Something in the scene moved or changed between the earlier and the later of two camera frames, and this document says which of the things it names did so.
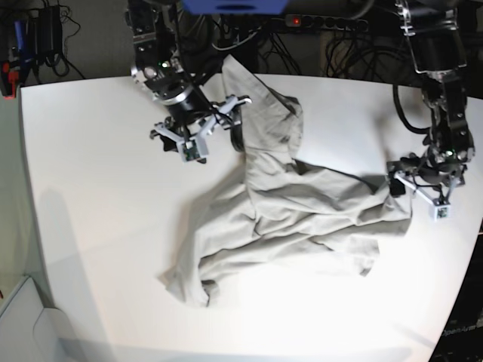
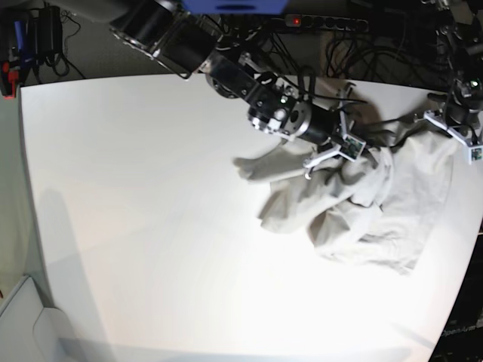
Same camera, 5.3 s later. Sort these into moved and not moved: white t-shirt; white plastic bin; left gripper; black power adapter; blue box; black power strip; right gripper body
Moved: right gripper body; white t-shirt; left gripper
Not moved: blue box; white plastic bin; black power adapter; black power strip
